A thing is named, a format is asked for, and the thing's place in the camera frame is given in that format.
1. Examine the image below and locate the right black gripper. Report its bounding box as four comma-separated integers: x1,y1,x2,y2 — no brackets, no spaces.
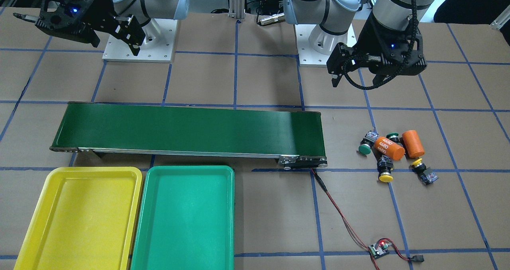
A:
13,0,145,56

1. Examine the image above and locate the orange cylinder with 4680 print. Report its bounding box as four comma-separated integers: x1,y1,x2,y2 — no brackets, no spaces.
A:
375,137,406,160

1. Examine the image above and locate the green push button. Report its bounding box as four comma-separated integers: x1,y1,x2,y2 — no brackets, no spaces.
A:
386,132,401,144
358,130,379,155

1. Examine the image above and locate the green conveyor belt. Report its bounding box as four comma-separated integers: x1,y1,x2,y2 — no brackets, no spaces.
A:
50,102,328,170

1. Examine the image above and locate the red black conveyor cable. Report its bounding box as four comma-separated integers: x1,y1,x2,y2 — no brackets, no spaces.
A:
310,168,424,263

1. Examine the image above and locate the yellow push button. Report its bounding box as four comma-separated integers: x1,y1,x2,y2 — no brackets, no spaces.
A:
377,155,394,183
410,158,438,185

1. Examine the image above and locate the small controller circuit board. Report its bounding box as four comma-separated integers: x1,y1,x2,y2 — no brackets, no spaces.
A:
368,241,391,259

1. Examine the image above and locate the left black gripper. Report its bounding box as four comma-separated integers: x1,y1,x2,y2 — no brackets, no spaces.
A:
326,14,427,88

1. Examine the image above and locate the yellow plastic tray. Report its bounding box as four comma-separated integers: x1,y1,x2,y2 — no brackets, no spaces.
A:
15,167,143,270

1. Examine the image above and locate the plain orange cylinder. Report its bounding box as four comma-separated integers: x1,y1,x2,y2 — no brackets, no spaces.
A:
401,130,426,158

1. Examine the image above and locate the green plastic tray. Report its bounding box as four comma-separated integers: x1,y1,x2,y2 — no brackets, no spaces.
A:
131,165,235,270

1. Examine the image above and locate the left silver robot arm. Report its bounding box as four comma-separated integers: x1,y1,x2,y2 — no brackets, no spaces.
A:
283,0,435,90

